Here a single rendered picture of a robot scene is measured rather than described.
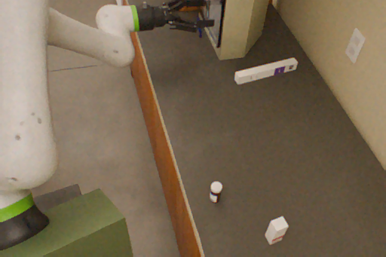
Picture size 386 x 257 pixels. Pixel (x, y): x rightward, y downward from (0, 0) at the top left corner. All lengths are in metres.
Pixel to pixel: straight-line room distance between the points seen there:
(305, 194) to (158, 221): 1.14
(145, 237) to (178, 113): 0.96
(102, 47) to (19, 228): 0.59
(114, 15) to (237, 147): 0.62
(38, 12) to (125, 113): 1.77
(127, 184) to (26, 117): 1.51
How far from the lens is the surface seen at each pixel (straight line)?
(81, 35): 1.27
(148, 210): 2.26
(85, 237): 0.90
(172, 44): 1.70
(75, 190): 1.26
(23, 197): 1.05
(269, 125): 1.42
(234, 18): 1.53
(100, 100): 2.79
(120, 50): 1.35
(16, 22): 0.96
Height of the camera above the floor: 1.99
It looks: 50 degrees down
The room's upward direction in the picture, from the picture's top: 12 degrees clockwise
